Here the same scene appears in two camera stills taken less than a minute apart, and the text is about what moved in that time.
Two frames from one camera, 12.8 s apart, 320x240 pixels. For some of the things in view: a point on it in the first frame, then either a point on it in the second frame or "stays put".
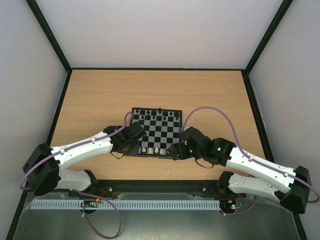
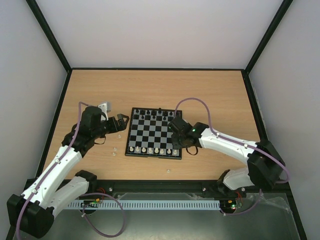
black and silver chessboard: x=162 y=127 stays put
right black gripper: x=176 y=150 to x=175 y=136
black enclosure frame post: x=46 y=29 stays put
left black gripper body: x=129 y=148 to x=99 y=132
